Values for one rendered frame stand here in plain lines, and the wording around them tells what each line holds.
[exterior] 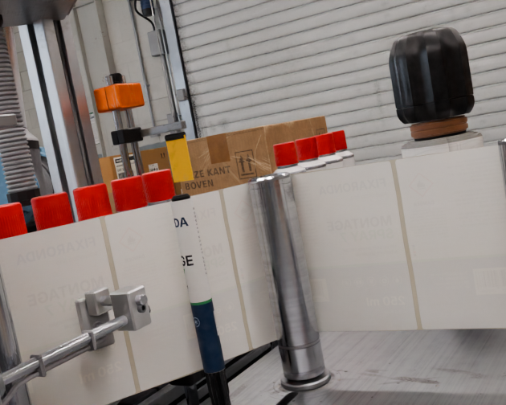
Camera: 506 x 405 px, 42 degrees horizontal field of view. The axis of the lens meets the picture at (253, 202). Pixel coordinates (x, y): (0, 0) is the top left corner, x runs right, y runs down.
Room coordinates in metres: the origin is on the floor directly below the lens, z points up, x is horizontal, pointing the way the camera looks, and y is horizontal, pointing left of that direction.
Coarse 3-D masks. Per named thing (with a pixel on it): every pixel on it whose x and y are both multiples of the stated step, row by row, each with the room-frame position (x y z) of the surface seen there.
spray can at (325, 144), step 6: (318, 138) 1.08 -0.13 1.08; (324, 138) 1.08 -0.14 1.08; (330, 138) 1.08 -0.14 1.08; (318, 144) 1.08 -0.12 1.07; (324, 144) 1.08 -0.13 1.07; (330, 144) 1.08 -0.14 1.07; (318, 150) 1.09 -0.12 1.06; (324, 150) 1.08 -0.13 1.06; (330, 150) 1.08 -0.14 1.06; (336, 150) 1.09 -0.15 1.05; (324, 156) 1.08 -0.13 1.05; (330, 156) 1.08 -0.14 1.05; (336, 156) 1.08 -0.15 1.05; (330, 162) 1.07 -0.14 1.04; (336, 162) 1.07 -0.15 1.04; (342, 162) 1.08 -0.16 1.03; (330, 168) 1.07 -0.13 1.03
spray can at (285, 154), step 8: (280, 144) 0.97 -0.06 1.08; (288, 144) 0.97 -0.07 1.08; (280, 152) 0.97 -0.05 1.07; (288, 152) 0.97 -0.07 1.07; (280, 160) 0.97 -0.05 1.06; (288, 160) 0.97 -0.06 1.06; (296, 160) 0.98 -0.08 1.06; (280, 168) 0.97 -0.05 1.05; (288, 168) 0.97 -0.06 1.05; (296, 168) 0.97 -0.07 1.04
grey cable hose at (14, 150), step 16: (0, 16) 0.71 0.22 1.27; (0, 32) 0.70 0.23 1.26; (0, 48) 0.70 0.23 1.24; (0, 64) 0.69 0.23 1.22; (0, 80) 0.69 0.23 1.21; (0, 96) 0.69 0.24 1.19; (16, 96) 0.70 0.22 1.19; (0, 112) 0.69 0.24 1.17; (16, 112) 0.70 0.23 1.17; (16, 128) 0.69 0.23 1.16; (0, 144) 0.69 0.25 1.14; (16, 144) 0.69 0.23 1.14; (16, 160) 0.69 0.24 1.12; (16, 176) 0.69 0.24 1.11; (32, 176) 0.70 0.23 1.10; (16, 192) 0.69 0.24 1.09; (32, 192) 0.69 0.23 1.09
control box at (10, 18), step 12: (0, 0) 0.69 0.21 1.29; (12, 0) 0.69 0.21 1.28; (24, 0) 0.70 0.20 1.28; (36, 0) 0.71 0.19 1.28; (48, 0) 0.72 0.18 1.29; (60, 0) 0.73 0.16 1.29; (72, 0) 0.74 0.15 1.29; (0, 12) 0.73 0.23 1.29; (12, 12) 0.74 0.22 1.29; (24, 12) 0.75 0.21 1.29; (36, 12) 0.76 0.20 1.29; (48, 12) 0.77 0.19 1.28; (60, 12) 0.78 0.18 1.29; (12, 24) 0.80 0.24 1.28; (24, 24) 0.81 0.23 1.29
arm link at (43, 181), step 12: (12, 36) 1.05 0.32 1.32; (12, 48) 1.04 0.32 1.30; (12, 60) 1.04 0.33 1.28; (12, 72) 1.03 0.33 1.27; (24, 120) 1.04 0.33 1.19; (36, 144) 1.04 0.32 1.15; (36, 156) 1.03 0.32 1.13; (0, 168) 0.97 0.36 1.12; (36, 168) 1.02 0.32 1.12; (0, 180) 0.97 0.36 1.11; (36, 180) 1.00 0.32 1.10; (48, 180) 1.09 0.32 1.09; (0, 192) 0.97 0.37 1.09; (48, 192) 1.07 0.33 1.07; (0, 204) 0.97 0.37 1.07; (24, 216) 0.99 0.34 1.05
